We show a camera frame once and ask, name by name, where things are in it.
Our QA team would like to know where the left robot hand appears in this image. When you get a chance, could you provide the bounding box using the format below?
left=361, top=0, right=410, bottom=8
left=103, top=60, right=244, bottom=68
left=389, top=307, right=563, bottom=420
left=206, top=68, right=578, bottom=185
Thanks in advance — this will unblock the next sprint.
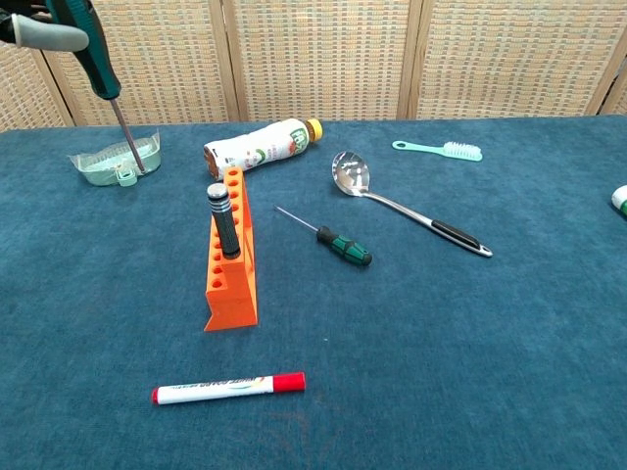
left=0, top=0, right=91, bottom=53

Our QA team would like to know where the dark green slim screwdriver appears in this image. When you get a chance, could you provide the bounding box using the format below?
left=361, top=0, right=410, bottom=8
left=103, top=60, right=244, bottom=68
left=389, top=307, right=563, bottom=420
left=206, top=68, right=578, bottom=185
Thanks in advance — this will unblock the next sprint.
left=46, top=0, right=148, bottom=173

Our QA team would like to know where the silver black precision screwdriver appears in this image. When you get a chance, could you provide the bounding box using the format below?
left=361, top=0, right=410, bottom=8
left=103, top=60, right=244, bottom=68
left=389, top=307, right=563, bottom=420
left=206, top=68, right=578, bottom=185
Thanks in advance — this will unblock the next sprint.
left=206, top=183, right=242, bottom=260

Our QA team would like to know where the orange tool holder rack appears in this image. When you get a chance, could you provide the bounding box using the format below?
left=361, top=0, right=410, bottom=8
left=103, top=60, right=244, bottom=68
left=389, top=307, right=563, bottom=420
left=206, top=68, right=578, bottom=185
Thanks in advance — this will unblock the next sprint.
left=204, top=165, right=260, bottom=333

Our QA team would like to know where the clear green dustpan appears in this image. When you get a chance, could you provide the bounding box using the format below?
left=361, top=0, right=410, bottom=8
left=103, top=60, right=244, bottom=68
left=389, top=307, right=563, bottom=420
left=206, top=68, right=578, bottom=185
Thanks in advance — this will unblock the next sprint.
left=68, top=129, right=163, bottom=188

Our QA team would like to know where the printed bottle orange cap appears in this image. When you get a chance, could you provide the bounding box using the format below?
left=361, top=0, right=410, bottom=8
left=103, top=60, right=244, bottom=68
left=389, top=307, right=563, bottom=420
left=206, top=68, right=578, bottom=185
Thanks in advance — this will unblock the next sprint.
left=203, top=117, right=324, bottom=180

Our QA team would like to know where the woven wooden folding screen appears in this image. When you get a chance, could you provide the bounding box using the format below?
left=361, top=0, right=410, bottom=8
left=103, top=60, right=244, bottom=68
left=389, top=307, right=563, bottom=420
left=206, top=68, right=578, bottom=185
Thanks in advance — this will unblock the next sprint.
left=0, top=0, right=627, bottom=132

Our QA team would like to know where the slotted steel spoon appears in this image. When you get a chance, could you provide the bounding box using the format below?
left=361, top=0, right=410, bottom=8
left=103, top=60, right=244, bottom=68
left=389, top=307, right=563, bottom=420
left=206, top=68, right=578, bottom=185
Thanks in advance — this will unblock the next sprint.
left=331, top=150, right=494, bottom=259

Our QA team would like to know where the green black striped screwdriver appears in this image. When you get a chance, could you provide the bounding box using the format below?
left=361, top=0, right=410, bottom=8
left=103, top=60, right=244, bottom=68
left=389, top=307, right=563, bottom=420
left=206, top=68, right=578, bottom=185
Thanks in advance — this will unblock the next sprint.
left=273, top=205, right=373, bottom=267

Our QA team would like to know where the white marker red cap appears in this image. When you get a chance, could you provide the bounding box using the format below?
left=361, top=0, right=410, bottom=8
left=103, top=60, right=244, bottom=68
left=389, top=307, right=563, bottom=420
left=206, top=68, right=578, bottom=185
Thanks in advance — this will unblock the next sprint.
left=150, top=371, right=308, bottom=406

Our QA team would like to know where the mint green brush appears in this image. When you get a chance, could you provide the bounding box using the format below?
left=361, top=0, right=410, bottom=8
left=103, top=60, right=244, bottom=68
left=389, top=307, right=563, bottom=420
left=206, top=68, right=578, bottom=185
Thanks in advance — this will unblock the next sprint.
left=391, top=139, right=484, bottom=163

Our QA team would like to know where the blue table mat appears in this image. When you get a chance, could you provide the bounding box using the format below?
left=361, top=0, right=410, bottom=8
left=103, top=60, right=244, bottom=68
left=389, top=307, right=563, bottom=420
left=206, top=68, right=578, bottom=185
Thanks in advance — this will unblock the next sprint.
left=0, top=115, right=627, bottom=470

